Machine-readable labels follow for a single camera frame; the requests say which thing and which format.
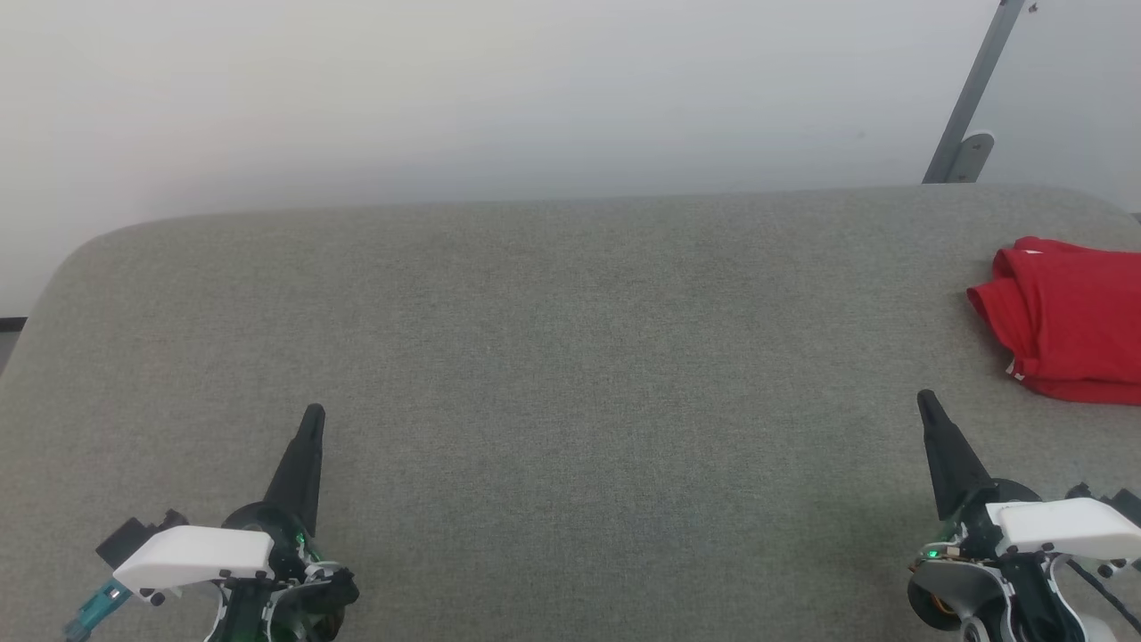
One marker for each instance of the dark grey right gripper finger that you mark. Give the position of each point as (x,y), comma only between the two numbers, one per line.
(967,473)
(943,481)

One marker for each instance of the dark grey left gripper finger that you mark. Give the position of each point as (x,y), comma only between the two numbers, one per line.
(312,481)
(290,481)

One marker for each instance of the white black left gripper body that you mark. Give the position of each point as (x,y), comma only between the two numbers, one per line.
(196,553)

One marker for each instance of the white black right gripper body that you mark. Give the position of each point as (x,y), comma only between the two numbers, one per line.
(1061,526)

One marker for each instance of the red and white jersey garment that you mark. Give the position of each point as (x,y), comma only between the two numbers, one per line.
(1079,312)

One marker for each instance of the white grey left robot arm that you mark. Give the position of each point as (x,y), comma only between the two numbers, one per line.
(303,606)

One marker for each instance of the round grey pole foot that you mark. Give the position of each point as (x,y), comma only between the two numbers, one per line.
(976,156)

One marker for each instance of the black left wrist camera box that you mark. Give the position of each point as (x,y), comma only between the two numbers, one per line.
(134,535)

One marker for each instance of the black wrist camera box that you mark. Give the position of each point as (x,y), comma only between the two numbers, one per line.
(134,535)
(1128,506)

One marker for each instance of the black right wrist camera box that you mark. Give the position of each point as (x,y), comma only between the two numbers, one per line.
(1128,506)

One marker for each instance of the grey metal bracket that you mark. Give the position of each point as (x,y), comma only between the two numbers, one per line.
(976,89)

